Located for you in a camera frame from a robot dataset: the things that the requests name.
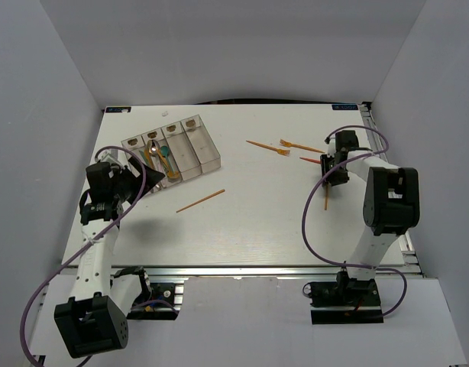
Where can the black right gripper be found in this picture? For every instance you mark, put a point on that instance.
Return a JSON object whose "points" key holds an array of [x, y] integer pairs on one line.
{"points": [[337, 180]]}

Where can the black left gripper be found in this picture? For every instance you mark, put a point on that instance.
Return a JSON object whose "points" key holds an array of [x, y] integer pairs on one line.
{"points": [[152, 177]]}

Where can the iridescent ornate metal spoon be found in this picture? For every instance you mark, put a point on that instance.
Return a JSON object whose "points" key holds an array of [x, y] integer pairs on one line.
{"points": [[162, 168]]}

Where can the orange plastic spoon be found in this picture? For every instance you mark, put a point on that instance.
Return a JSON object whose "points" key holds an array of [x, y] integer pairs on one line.
{"points": [[170, 172]]}

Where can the orange plastic knife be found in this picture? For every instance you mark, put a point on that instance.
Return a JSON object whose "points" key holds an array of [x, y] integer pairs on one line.
{"points": [[147, 159]]}

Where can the silver metal spoon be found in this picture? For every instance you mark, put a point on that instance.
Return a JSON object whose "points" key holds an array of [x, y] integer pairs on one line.
{"points": [[153, 148]]}

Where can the teal plastic spoon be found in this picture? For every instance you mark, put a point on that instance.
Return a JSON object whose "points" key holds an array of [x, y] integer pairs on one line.
{"points": [[165, 152]]}

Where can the dark iridescent metal knife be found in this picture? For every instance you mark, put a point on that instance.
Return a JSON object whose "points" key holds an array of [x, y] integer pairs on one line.
{"points": [[135, 157]]}

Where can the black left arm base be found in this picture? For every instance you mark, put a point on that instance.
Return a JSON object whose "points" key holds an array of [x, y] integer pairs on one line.
{"points": [[166, 298]]}

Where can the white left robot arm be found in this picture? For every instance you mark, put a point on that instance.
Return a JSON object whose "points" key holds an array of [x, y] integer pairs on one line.
{"points": [[94, 318]]}

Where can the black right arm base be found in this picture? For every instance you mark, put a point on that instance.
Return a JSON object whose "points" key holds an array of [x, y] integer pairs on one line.
{"points": [[333, 304]]}

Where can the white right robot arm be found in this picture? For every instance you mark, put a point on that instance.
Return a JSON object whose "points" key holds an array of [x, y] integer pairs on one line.
{"points": [[391, 199]]}

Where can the blue label sticker right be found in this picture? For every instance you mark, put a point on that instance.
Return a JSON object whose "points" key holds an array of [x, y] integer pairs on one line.
{"points": [[345, 107]]}

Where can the blue label sticker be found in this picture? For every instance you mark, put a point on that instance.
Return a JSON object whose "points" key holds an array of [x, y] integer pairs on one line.
{"points": [[118, 109], [345, 107]]}

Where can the clear four-compartment organizer tray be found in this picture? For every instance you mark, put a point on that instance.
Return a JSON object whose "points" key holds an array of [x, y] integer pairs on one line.
{"points": [[192, 150]]}

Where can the orange plastic fork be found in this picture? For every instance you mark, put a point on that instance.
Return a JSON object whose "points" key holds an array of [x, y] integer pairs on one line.
{"points": [[280, 151], [288, 144], [312, 160]]}

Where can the blue label sticker left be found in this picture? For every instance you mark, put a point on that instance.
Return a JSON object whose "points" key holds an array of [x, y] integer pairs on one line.
{"points": [[118, 109]]}

